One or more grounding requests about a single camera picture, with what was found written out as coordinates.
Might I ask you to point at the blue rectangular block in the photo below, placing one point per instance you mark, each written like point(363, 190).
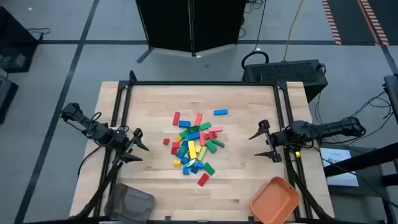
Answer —
point(184, 124)
point(193, 136)

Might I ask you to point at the green bowl-shaped block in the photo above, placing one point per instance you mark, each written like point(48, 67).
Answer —
point(192, 129)

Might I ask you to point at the small yellow block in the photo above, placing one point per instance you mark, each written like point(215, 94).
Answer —
point(198, 148)
point(177, 163)
point(178, 138)

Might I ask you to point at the small blue block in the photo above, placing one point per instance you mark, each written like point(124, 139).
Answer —
point(186, 170)
point(185, 160)
point(180, 154)
point(199, 164)
point(184, 144)

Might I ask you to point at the orange striped floor tape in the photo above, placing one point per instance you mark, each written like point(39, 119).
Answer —
point(372, 21)
point(330, 21)

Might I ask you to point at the black metal post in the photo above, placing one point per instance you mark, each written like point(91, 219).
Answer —
point(392, 93)

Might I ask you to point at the long yellow block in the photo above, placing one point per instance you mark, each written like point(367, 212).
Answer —
point(192, 149)

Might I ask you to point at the pink rectangular block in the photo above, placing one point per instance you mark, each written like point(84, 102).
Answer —
point(215, 128)

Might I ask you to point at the long lime green block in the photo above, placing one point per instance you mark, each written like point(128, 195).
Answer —
point(202, 153)

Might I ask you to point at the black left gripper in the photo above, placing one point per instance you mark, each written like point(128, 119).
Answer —
point(119, 140)

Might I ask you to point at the black cabinet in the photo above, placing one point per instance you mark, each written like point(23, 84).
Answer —
point(15, 46)

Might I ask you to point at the black floor mat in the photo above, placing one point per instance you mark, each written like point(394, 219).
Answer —
point(349, 21)

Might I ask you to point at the orange plastic tray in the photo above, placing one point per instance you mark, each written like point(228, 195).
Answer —
point(275, 200)

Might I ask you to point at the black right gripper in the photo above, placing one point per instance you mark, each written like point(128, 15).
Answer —
point(289, 135)

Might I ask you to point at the blue wedge block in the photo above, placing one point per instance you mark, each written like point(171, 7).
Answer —
point(195, 169)

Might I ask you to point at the green wedge block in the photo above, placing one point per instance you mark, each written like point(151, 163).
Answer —
point(209, 169)

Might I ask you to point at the black diagonal frame brace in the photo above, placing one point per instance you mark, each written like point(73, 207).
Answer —
point(306, 193)
point(102, 189)

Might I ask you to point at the white paper sheet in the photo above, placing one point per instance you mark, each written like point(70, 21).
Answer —
point(334, 155)

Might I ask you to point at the long orange-red block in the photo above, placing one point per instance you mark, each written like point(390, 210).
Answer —
point(198, 119)

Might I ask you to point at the black equipment box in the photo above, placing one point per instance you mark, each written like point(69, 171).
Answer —
point(6, 96)

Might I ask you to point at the red arch block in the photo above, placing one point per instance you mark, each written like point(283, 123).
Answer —
point(210, 135)

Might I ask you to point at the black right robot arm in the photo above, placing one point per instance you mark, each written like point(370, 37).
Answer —
point(335, 127)

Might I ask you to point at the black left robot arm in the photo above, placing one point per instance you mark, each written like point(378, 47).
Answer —
point(93, 129)

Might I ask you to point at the grey translucent plastic bin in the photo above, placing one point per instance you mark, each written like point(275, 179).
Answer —
point(130, 203)

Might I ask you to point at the black folding divider screen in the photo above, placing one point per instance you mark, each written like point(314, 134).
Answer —
point(168, 25)

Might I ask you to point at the long red block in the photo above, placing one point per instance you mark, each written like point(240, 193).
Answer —
point(176, 118)
point(202, 138)

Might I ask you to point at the black side table frame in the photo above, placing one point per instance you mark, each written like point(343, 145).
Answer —
point(367, 158)

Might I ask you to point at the black perforated computer case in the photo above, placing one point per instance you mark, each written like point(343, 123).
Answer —
point(286, 74)

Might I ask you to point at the small red block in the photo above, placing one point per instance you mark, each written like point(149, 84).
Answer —
point(176, 144)
point(174, 151)
point(166, 141)

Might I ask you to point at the small green block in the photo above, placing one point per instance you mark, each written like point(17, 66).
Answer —
point(183, 149)

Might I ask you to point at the long blue block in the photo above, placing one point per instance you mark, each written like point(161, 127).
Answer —
point(220, 112)

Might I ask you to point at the red wedge block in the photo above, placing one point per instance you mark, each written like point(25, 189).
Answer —
point(203, 180)

